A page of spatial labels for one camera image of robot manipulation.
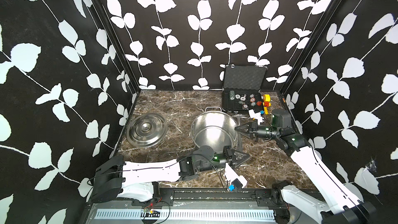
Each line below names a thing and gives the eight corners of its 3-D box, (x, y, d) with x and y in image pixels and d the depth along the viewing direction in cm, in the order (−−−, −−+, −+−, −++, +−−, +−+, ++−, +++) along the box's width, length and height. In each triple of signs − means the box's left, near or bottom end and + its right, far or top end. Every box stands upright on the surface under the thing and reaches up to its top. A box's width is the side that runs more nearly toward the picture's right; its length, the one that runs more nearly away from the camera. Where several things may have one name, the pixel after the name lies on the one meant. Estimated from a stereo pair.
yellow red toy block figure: (263, 114, 107) (265, 110, 104) (262, 97, 118) (264, 93, 114) (269, 115, 106) (271, 111, 103) (268, 98, 117) (270, 94, 114)
